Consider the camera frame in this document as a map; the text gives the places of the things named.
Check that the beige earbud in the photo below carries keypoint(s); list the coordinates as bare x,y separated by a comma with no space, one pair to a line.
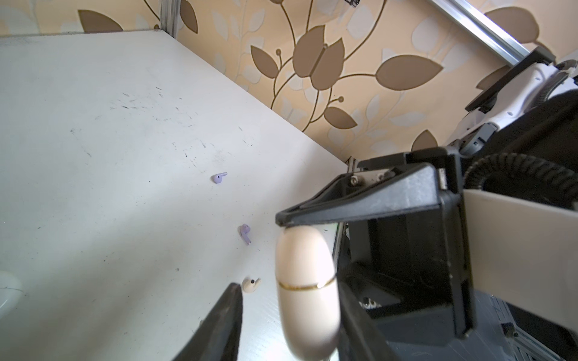
249,285

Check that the white earbud charging case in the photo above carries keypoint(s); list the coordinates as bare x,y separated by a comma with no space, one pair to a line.
11,291

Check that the purple earbud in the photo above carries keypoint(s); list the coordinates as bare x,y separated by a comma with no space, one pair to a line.
218,178
244,231

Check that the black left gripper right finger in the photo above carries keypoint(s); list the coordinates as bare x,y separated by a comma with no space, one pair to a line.
359,337

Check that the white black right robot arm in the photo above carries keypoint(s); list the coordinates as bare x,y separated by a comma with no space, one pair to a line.
518,139

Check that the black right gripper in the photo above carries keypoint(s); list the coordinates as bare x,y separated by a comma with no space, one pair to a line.
405,256

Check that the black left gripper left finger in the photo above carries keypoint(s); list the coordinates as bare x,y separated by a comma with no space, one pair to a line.
218,336

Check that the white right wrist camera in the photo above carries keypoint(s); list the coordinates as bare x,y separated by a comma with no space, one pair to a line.
524,253

